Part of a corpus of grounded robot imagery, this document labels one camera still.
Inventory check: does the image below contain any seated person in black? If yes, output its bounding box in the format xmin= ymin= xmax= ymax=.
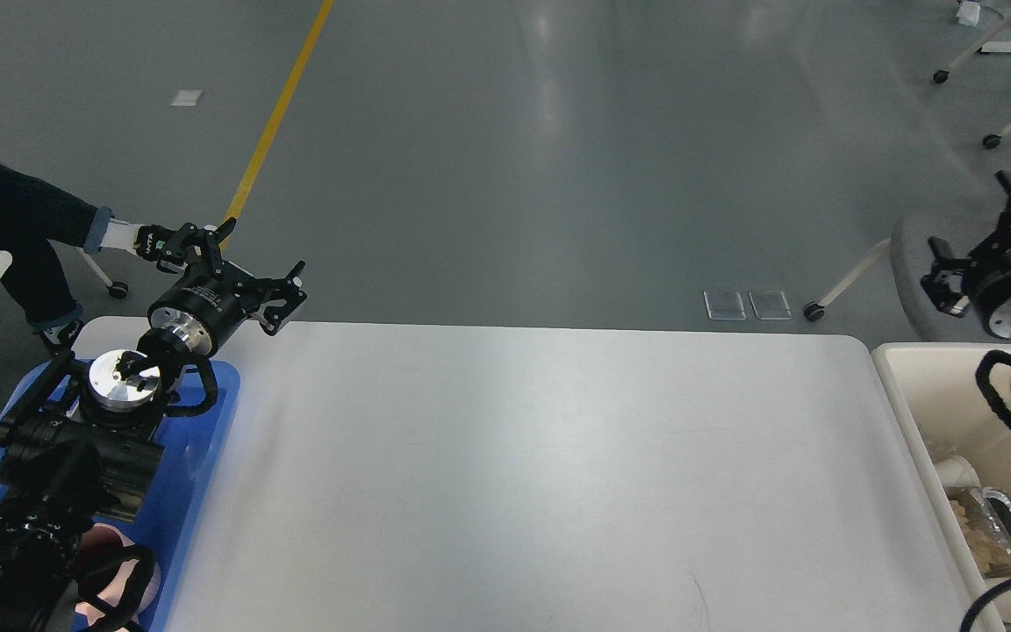
xmin=0 ymin=163 xmax=174 ymax=355

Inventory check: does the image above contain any cream plastic bin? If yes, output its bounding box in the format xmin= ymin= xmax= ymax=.
xmin=874 ymin=343 xmax=1011 ymax=603

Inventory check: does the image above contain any pink mug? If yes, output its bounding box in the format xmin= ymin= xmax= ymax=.
xmin=73 ymin=521 xmax=161 ymax=625

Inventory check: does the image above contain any blue plastic bin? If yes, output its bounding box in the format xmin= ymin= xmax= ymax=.
xmin=0 ymin=360 xmax=241 ymax=631

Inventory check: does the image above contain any brown paper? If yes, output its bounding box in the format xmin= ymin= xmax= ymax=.
xmin=946 ymin=487 xmax=1011 ymax=578

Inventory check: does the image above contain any grey office chair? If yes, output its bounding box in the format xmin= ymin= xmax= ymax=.
xmin=803 ymin=212 xmax=1011 ymax=345

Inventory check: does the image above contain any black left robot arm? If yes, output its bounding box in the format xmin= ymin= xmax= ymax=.
xmin=0 ymin=220 xmax=306 ymax=631

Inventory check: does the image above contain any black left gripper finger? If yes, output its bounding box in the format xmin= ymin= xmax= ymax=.
xmin=238 ymin=260 xmax=308 ymax=336
xmin=157 ymin=217 xmax=237 ymax=279

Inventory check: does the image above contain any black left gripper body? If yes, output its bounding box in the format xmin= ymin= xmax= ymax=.
xmin=147 ymin=263 xmax=256 ymax=357

